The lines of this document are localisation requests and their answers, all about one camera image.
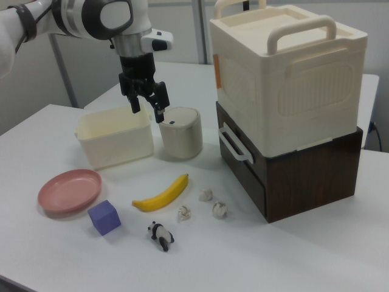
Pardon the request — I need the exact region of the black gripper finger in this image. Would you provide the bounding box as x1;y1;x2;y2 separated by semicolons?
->
119;74;142;114
145;80;170;124

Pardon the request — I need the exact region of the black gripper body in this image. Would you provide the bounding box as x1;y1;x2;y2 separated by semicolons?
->
118;52;159;92

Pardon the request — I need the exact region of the pink plate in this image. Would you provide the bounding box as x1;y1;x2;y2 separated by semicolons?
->
37;169;103;214

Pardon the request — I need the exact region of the purple cube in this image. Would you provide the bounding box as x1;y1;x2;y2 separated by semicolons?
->
87;200;122;237

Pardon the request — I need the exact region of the small cream lidded trash can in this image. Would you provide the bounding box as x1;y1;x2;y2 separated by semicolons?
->
158;106;204;161

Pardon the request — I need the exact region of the cream open plastic bin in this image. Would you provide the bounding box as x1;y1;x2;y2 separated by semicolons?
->
74;105;155;171

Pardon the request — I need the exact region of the yellow banana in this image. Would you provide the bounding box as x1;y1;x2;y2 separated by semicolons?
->
131;173;190;213

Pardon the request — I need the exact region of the small white garlic piece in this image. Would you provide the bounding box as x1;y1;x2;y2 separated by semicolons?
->
176;204;193;223
211;200;229;220
198;187;213;203

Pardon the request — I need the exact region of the panda toy figure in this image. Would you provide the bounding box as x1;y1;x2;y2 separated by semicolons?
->
147;220;176;252

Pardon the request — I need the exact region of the dark brown wooden drawer box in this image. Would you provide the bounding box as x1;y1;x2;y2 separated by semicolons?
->
215;101;364;224

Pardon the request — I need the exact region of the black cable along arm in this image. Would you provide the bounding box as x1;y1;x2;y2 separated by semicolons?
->
12;0;53;54

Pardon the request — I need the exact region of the cream cabinet with orange handle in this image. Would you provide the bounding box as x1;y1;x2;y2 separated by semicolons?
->
208;0;370;158

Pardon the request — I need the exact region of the blue cable by table edge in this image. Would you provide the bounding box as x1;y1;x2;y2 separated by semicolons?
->
368;120;382;151

